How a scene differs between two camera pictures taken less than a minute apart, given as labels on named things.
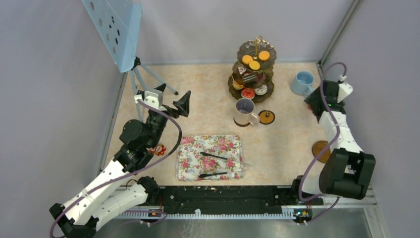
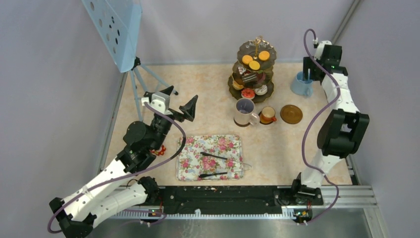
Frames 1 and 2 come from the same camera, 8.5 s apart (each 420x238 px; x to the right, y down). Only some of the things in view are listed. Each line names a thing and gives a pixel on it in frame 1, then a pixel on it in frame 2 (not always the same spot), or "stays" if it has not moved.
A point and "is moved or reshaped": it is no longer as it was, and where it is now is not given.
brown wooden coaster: x=317 y=147 is moved or reshaped
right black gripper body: x=312 y=99 -> x=308 y=63
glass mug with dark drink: x=243 y=112 stays
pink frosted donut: x=263 y=78 stays
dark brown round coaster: x=243 y=125 stays
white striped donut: x=261 y=90 stays
